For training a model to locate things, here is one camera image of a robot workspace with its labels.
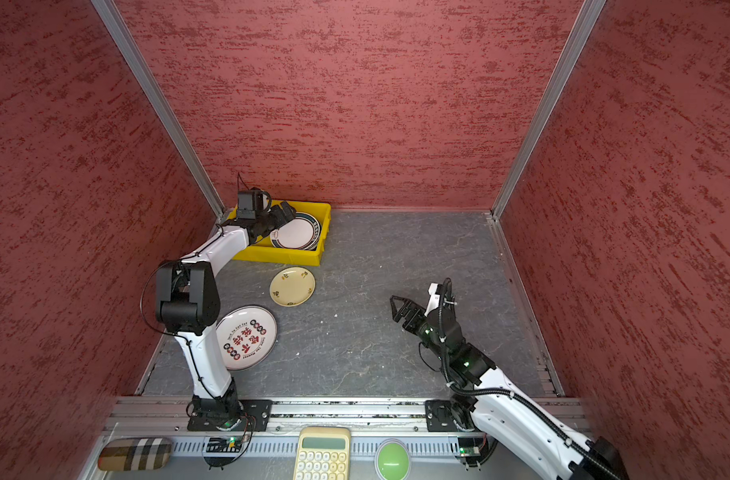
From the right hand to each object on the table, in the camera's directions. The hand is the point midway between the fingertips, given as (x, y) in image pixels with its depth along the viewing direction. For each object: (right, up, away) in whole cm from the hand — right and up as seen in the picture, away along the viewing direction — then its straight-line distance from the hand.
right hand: (396, 310), depth 79 cm
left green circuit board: (-43, -31, -8) cm, 54 cm away
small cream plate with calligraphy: (-34, +3, +20) cm, 40 cm away
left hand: (-36, +26, +20) cm, 49 cm away
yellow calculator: (-18, -30, -12) cm, 37 cm away
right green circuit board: (+17, -32, -9) cm, 37 cm away
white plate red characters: (-44, -9, +8) cm, 46 cm away
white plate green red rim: (-32, +22, +26) cm, 47 cm away
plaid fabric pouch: (-61, -30, -13) cm, 69 cm away
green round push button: (-2, -32, -12) cm, 34 cm away
